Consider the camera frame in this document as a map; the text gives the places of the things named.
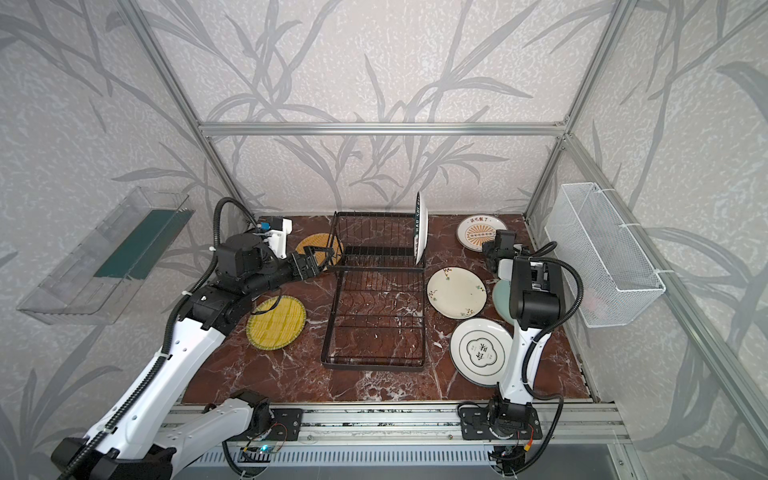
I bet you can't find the white plate green text rim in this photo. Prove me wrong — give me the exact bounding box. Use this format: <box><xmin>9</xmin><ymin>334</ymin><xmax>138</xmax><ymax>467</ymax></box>
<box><xmin>414</xmin><ymin>192</ymin><xmax>428</xmax><ymax>264</ymax></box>

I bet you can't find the white plate green clover emblem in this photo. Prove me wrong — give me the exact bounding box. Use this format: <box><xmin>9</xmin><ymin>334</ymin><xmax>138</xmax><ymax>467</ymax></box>
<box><xmin>450</xmin><ymin>318</ymin><xmax>513</xmax><ymax>388</ymax></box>

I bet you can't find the clear plastic wall bin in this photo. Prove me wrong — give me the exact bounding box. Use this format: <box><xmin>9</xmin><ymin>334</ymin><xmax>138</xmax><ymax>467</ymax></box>
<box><xmin>17</xmin><ymin>187</ymin><xmax>194</xmax><ymax>325</ymax></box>

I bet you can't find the cream plate with floral sprigs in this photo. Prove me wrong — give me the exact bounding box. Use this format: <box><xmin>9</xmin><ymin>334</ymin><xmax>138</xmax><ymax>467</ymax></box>
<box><xmin>426</xmin><ymin>267</ymin><xmax>487</xmax><ymax>320</ymax></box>

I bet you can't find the black wire dish rack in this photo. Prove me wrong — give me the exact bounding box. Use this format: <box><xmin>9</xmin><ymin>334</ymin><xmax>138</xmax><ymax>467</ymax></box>
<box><xmin>321</xmin><ymin>211</ymin><xmax>426</xmax><ymax>372</ymax></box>

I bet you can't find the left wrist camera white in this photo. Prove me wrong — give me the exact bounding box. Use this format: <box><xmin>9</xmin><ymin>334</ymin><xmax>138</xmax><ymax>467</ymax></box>
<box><xmin>258</xmin><ymin>216</ymin><xmax>293</xmax><ymax>259</ymax></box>

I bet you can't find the aluminium frame rail base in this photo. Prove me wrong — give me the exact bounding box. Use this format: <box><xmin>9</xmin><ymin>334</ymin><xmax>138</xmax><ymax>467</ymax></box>
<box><xmin>273</xmin><ymin>401</ymin><xmax>631</xmax><ymax>448</ymax></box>

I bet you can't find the orange woven round plate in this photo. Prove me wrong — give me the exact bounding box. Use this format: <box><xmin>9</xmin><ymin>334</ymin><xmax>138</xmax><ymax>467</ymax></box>
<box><xmin>296</xmin><ymin>233</ymin><xmax>343</xmax><ymax>265</ymax></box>

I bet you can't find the white plate orange sunburst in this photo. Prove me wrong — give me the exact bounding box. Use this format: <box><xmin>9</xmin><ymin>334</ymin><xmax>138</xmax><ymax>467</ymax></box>
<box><xmin>456</xmin><ymin>214</ymin><xmax>507</xmax><ymax>252</ymax></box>

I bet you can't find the white wire mesh basket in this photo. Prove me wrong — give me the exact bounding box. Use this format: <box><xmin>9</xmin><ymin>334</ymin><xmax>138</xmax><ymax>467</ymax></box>
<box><xmin>544</xmin><ymin>182</ymin><xmax>666</xmax><ymax>329</ymax></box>

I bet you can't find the yellow woven round plate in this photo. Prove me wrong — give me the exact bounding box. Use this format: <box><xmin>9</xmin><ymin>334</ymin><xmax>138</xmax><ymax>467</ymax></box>
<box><xmin>245</xmin><ymin>296</ymin><xmax>307</xmax><ymax>351</ymax></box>

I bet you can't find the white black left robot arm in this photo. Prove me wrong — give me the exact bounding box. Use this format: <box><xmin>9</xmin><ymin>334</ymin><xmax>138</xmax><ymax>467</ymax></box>
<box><xmin>51</xmin><ymin>197</ymin><xmax>334</xmax><ymax>479</ymax></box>

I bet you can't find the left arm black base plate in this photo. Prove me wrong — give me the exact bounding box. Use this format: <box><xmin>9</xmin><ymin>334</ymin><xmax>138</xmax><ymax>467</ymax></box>
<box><xmin>234</xmin><ymin>408</ymin><xmax>304</xmax><ymax>442</ymax></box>

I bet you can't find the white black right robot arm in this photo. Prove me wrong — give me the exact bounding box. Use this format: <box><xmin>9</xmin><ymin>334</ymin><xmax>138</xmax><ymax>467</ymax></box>
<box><xmin>482</xmin><ymin>229</ymin><xmax>585</xmax><ymax>439</ymax></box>

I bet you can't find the mint green flower plate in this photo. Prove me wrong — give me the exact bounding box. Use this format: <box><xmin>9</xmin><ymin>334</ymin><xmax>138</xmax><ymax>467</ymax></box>
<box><xmin>492</xmin><ymin>280</ymin><xmax>514</xmax><ymax>324</ymax></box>

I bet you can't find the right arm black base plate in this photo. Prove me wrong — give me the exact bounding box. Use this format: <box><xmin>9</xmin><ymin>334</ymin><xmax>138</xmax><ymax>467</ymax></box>
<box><xmin>457</xmin><ymin>401</ymin><xmax>543</xmax><ymax>441</ymax></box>

